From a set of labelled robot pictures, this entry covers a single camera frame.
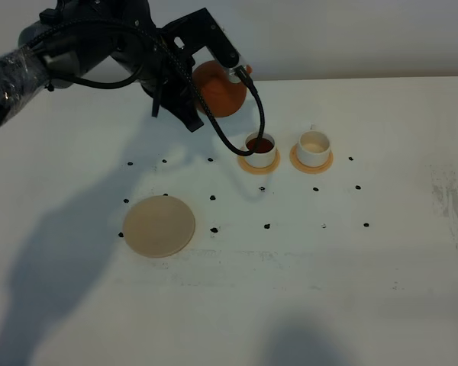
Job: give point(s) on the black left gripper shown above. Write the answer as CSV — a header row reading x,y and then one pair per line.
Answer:
x,y
159,79

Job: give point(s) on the brown clay teapot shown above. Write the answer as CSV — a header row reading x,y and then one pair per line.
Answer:
x,y
222,96

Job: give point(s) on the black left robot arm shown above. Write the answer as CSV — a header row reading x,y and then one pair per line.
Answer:
x,y
102,45

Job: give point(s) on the left white teacup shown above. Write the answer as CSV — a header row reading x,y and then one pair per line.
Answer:
x,y
266,144

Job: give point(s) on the white teacup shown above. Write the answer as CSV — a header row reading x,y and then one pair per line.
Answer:
x,y
266,144
313,148

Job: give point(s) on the left orange saucer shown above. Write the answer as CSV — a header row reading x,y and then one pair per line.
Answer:
x,y
258,169

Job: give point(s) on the orange saucer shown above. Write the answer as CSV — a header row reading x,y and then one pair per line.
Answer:
x,y
308,169
258,169

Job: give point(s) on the large beige round coaster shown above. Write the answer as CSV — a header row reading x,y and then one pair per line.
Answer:
x,y
159,226

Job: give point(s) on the right white teacup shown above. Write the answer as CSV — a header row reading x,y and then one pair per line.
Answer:
x,y
313,148

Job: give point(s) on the right orange saucer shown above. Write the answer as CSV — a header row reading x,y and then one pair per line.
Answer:
x,y
308,169

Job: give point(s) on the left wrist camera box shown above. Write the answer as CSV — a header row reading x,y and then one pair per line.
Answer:
x,y
189,34

